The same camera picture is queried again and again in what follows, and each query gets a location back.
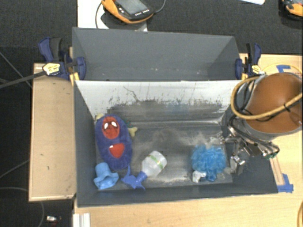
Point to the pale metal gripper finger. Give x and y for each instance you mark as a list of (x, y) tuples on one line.
[(233, 162), (241, 168)]

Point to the blue mesh bath sponge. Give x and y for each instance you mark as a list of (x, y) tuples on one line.
[(208, 158)]

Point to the small white plastic piece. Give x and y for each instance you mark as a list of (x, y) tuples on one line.
[(197, 176)]

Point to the clear spray bottle blue trigger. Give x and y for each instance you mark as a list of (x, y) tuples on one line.
[(154, 163)]

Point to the grey metal bin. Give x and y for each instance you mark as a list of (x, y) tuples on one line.
[(151, 63)]

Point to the blue plush toy red face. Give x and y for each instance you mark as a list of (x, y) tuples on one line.
[(113, 143)]

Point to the light blue crumpled cloth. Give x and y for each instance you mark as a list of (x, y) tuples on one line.
[(104, 177)]

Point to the pale wood flat board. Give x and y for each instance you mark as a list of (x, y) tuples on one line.
[(53, 136)]

